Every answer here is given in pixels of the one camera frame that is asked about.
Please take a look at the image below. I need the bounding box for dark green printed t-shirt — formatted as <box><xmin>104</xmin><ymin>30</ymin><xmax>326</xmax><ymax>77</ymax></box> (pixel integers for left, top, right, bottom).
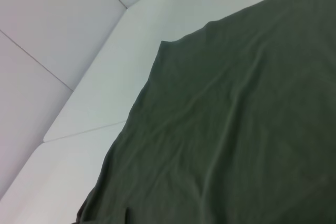
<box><xmin>75</xmin><ymin>0</ymin><xmax>336</xmax><ymax>224</ymax></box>

